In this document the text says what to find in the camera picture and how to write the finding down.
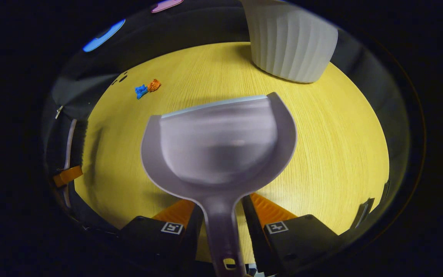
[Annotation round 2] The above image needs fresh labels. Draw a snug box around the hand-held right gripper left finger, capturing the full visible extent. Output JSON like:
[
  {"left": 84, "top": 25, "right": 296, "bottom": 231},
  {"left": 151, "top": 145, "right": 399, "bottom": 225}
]
[{"left": 120, "top": 198, "right": 205, "bottom": 270}]

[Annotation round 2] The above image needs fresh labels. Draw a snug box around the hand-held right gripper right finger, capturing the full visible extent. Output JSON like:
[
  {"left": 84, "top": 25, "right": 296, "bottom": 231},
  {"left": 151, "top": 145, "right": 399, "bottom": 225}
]
[{"left": 242, "top": 192, "right": 339, "bottom": 275}]

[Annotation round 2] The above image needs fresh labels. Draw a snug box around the small lilac broom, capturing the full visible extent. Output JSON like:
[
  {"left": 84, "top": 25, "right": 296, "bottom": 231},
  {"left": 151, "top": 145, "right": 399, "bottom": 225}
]
[{"left": 62, "top": 118, "right": 88, "bottom": 208}]

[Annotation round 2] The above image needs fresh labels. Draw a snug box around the small lilac dustpan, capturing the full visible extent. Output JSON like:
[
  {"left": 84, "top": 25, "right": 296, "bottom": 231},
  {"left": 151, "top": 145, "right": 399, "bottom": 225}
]
[{"left": 141, "top": 92, "right": 298, "bottom": 277}]

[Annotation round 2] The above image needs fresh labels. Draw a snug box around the white ribbed garbage bin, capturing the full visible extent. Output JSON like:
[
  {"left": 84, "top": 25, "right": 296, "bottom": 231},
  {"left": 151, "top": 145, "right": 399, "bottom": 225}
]
[{"left": 241, "top": 0, "right": 338, "bottom": 83}]

